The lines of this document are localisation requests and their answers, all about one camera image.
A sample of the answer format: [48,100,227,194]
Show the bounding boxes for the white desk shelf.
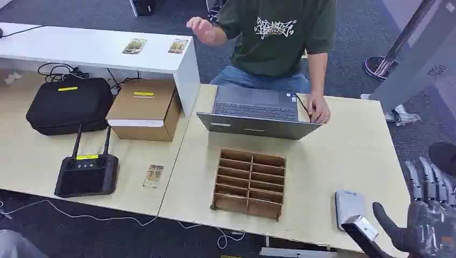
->
[0,21,201,118]

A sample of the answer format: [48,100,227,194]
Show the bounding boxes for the white cable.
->
[0,199,246,250]

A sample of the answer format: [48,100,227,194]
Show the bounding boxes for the brown cardboard box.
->
[106,78,182,142]

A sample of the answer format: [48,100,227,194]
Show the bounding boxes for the chair base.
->
[205,0,225,23]

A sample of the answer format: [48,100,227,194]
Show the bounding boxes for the crumpled white paper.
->
[4,71,24,85]

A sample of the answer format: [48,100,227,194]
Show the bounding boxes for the thin black cable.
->
[0,25,45,39]

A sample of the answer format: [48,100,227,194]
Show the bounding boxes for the white desk bar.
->
[259,247,337,258]

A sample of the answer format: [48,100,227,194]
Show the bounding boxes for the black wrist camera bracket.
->
[341,224,393,258]

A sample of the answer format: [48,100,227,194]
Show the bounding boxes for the grey object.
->
[0,230,49,258]

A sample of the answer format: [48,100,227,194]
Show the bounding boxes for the grey card reader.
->
[334,189,368,232]

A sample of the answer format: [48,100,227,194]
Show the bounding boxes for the grey laptop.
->
[196,85,322,141]

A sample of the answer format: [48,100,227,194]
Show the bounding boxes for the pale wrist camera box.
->
[341,214,379,242]

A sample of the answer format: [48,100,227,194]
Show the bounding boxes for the black laptop cable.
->
[295,93,313,122]

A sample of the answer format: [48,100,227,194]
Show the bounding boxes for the wooden card box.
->
[210,148,287,222]

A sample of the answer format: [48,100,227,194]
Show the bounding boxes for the black round object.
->
[428,142,456,177]

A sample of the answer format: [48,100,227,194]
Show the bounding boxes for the person's right hand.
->
[186,17,217,45]

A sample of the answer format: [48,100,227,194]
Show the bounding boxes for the black remote controller with antennas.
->
[54,124,120,199]

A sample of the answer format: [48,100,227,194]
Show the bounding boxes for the clear plastic wrap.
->
[386,104,422,127]

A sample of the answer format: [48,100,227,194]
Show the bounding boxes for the chrome stanchion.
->
[363,0,437,82]

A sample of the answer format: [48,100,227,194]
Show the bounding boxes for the black box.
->
[130,0,158,17]

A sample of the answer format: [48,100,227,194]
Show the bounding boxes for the grey panel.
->
[368,0,456,114]

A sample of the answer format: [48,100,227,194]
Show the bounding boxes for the person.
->
[186,0,337,125]

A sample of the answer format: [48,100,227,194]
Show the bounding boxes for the black zip case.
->
[25,77,114,137]

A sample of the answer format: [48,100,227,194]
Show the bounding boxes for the person's left hand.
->
[307,91,331,125]

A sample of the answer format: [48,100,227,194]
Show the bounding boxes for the coiled black cable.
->
[37,63,90,83]

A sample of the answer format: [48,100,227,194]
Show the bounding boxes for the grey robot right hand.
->
[372,156,456,258]

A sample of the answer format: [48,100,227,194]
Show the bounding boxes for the printed card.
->
[167,38,189,55]
[122,38,147,55]
[142,164,165,189]

